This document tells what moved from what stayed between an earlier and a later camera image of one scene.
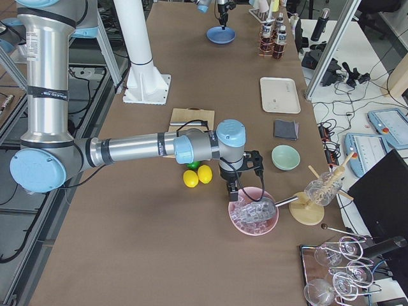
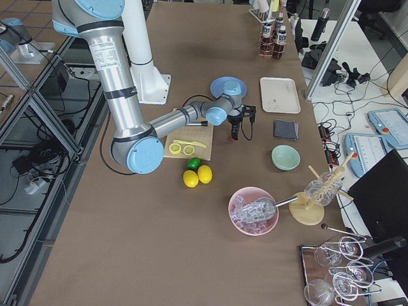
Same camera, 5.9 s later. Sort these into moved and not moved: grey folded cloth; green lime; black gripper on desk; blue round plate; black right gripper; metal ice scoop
Moved: black right gripper; blue round plate
Not moved: metal ice scoop; green lime; grey folded cloth; black gripper on desk
